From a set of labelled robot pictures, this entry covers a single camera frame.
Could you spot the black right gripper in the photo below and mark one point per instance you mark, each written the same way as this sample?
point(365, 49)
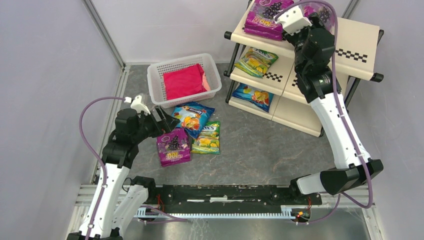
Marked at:
point(311, 21)

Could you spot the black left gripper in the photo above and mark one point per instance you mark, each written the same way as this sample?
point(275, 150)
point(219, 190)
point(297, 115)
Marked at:
point(159, 118)

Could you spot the purple grape candy bag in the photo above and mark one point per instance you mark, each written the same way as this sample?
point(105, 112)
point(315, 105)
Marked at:
point(260, 19)
point(325, 14)
point(173, 148)

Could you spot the blue Slendy bag front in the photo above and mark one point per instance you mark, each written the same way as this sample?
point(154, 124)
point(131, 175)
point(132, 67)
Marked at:
point(260, 98)

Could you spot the blue slendy bag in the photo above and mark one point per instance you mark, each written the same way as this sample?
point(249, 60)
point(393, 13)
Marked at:
point(193, 117)
point(260, 98)

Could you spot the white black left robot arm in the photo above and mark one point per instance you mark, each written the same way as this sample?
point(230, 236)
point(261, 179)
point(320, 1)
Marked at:
point(108, 219)

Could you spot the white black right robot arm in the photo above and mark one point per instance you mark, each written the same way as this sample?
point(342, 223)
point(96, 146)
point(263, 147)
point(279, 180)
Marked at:
point(331, 116)

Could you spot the green Fox's candy bag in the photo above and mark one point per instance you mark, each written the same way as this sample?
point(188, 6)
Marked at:
point(208, 141)

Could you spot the green candy bag on shelf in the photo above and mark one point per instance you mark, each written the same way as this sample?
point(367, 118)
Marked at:
point(256, 62)

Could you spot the cream three-tier shelf rack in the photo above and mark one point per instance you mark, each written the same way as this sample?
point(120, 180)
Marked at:
point(356, 45)

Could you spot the blue Slendy bag near basket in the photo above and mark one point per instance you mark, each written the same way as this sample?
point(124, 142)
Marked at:
point(193, 117)

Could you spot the pink folded cloth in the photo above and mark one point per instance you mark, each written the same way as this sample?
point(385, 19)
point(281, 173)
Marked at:
point(185, 82)

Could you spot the white plastic basket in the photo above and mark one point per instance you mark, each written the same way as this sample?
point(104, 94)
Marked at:
point(156, 85)

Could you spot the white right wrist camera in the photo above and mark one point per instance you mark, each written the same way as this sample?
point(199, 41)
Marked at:
point(292, 20)

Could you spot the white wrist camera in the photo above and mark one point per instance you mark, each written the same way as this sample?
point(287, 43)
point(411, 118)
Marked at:
point(138, 103)
point(292, 20)

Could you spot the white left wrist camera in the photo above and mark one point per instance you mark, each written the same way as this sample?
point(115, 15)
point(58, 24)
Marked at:
point(138, 103)

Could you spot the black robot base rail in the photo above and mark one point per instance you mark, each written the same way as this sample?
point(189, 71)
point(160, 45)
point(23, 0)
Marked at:
point(223, 199)

